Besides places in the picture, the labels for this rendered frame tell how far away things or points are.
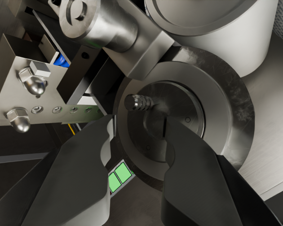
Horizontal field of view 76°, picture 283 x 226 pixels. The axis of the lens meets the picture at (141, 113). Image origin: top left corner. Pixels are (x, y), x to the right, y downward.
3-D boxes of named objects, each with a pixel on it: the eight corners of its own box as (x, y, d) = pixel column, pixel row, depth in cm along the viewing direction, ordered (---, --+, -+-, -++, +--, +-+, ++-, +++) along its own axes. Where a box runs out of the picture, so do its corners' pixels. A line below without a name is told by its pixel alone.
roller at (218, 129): (165, 35, 17) (267, 127, 13) (215, 77, 39) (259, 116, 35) (101, 118, 22) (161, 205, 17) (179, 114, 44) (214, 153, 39)
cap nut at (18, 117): (8, 106, 33) (17, 125, 31) (30, 107, 36) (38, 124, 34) (2, 120, 34) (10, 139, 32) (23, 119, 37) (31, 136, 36)
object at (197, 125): (150, 177, 17) (114, 112, 19) (160, 171, 19) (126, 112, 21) (220, 135, 14) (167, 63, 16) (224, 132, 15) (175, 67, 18)
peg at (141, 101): (123, 111, 15) (122, 94, 15) (141, 111, 17) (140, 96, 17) (137, 110, 14) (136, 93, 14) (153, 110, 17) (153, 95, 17)
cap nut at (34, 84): (21, 63, 28) (32, 83, 26) (44, 68, 31) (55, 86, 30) (13, 81, 29) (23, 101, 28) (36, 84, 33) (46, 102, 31)
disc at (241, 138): (169, 15, 18) (307, 128, 13) (171, 17, 18) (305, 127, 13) (93, 117, 24) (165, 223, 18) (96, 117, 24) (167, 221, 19)
